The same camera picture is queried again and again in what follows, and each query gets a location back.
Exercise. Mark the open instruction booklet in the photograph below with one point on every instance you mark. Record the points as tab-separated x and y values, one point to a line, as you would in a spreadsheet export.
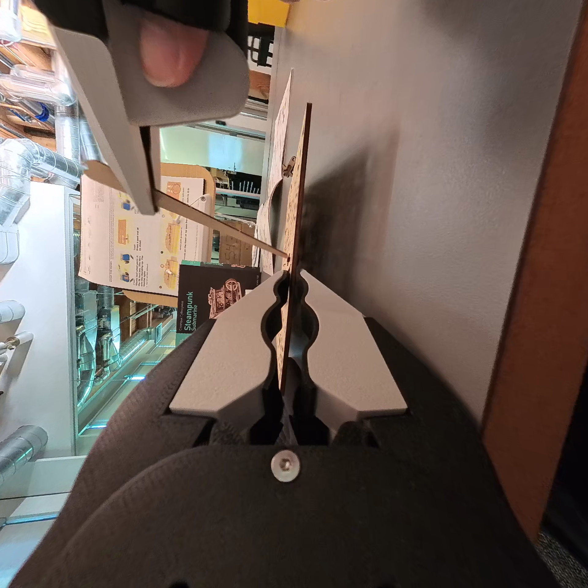
278	138

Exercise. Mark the thin wooden stick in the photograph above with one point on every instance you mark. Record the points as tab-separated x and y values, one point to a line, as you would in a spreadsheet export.
220	226

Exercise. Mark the yellow plastic bin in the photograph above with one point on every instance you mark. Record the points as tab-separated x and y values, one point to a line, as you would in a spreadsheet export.
268	11

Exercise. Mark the black model kit box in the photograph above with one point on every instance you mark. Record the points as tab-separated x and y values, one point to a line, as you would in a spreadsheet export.
202	298

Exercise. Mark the silver metal duct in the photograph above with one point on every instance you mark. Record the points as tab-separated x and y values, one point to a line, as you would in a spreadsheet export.
20	452

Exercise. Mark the instruction poster on cardboard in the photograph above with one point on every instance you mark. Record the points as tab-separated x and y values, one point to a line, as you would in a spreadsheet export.
128	239

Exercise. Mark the small wooden model piece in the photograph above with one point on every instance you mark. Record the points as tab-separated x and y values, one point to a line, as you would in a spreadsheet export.
289	166

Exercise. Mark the laser-cut wooden parts sheet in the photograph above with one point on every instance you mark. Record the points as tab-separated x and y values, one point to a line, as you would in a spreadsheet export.
298	206

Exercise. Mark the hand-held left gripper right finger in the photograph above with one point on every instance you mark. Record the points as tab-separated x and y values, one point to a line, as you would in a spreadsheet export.
353	367

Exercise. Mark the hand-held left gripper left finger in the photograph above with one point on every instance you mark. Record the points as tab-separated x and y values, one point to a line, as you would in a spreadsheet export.
225	367

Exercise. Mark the person's right hand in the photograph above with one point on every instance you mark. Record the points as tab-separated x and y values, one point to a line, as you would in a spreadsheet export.
174	50

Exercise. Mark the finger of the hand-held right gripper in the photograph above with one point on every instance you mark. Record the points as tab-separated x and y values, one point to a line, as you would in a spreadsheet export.
115	138

